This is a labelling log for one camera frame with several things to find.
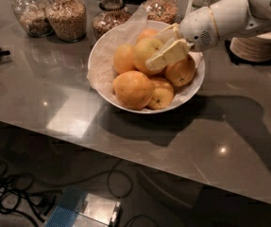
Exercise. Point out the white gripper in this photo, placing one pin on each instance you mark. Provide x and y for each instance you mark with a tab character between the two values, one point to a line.
198	28

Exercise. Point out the orange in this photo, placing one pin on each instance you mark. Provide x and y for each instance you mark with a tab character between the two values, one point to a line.
133	90
181	72
163	93
143	50
146	33
123	58

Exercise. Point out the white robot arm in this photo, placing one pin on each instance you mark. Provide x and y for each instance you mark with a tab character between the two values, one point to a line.
241	18

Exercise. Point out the white ceramic bowl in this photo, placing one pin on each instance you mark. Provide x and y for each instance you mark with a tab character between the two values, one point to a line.
191	89

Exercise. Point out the white paper bowl liner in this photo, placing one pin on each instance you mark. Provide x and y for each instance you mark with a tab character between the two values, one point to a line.
102	65

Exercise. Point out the glass jar back right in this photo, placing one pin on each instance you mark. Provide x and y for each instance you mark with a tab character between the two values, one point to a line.
161	10

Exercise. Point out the glass jar of granola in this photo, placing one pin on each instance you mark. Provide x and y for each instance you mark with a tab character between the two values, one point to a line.
112	14

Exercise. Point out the stack of paper plates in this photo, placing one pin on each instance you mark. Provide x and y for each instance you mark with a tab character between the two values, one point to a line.
253	49

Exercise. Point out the black mat under plates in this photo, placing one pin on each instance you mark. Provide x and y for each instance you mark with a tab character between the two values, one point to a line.
236	60

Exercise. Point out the glass jar of grains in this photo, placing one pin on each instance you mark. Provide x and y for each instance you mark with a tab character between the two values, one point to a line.
68	18

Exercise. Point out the glass jar far left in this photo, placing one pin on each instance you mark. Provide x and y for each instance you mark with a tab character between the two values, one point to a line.
32	17

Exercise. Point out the blue and silver floor box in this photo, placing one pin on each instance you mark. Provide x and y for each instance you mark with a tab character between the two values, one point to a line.
78	208

